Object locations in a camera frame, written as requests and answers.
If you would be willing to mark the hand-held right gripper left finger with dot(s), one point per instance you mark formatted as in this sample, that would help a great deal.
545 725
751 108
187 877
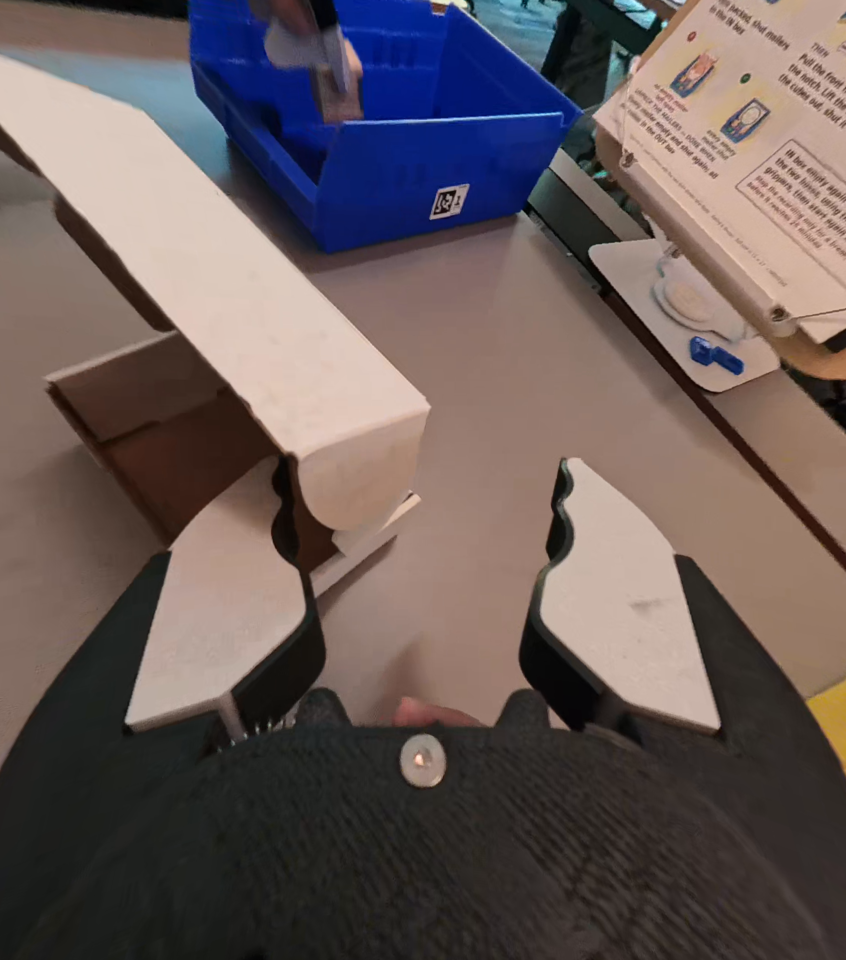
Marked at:
213 615

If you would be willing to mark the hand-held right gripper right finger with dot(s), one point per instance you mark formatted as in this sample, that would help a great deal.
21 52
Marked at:
617 600

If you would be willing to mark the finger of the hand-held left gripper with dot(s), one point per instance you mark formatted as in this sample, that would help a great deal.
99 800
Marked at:
295 45

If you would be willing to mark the blue plastic bin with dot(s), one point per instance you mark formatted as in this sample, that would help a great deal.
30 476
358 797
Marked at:
468 150

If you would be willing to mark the white cardboard mailer box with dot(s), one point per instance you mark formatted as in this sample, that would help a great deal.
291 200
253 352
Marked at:
205 247

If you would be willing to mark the person's right hand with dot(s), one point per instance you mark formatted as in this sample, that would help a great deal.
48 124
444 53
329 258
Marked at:
434 712

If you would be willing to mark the small oblong blue plastic piece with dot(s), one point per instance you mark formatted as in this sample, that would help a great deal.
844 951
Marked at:
730 362

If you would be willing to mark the white stand base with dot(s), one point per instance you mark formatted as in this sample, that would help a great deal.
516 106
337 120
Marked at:
632 285

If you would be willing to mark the printed instruction sheet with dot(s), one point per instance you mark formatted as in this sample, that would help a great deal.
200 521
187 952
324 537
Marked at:
805 112

